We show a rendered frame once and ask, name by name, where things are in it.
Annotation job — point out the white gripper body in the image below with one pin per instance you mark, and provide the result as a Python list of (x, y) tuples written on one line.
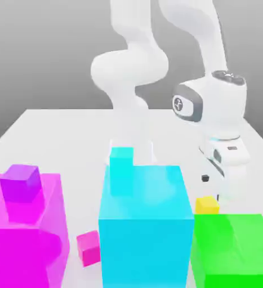
[(232, 180)]

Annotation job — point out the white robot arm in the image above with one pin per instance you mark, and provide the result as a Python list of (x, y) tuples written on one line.
[(129, 67)]

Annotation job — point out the small yellow cube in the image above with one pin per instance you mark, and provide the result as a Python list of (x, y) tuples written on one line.
[(206, 205)]

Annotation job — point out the small cyan cube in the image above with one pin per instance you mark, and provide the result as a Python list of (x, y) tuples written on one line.
[(121, 164)]

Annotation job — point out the small pink cube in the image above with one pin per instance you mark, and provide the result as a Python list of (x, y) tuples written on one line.
[(89, 247)]

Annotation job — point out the small purple cube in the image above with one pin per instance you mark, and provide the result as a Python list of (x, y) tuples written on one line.
[(20, 184)]

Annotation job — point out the large green box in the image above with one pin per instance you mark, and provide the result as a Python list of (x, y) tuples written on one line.
[(230, 258)]

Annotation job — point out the large cyan box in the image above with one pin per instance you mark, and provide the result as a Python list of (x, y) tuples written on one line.
[(144, 247)]

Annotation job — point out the large magenta box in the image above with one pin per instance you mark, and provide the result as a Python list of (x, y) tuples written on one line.
[(20, 252)]

